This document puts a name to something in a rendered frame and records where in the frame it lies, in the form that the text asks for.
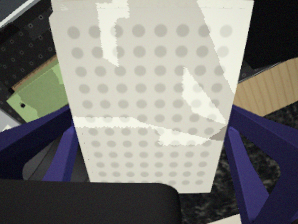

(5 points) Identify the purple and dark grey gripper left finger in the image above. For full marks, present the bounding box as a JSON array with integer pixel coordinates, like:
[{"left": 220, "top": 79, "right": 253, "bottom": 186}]
[{"left": 0, "top": 105, "right": 79, "bottom": 182}]

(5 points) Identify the white well plate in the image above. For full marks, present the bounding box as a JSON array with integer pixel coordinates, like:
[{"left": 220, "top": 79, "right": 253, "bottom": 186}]
[{"left": 49, "top": 0, "right": 254, "bottom": 193}]

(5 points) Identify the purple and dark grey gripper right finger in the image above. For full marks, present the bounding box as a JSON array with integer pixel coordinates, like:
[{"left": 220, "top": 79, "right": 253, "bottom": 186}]
[{"left": 224, "top": 104, "right": 298, "bottom": 224}]

